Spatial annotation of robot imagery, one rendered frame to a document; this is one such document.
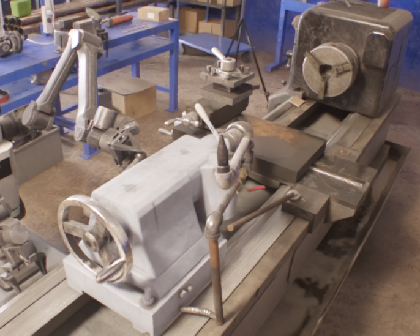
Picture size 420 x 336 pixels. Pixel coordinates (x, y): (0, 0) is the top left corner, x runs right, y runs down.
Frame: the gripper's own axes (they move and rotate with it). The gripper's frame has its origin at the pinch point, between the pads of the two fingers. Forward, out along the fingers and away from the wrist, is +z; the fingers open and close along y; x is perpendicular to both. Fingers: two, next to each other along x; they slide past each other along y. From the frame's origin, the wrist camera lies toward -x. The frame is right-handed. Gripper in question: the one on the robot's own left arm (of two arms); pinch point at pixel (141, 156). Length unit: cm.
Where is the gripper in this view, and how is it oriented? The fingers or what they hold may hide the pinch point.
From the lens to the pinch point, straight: 127.3
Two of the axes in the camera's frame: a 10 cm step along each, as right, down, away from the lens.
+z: 8.3, 3.3, -4.5
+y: 1.4, 6.6, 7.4
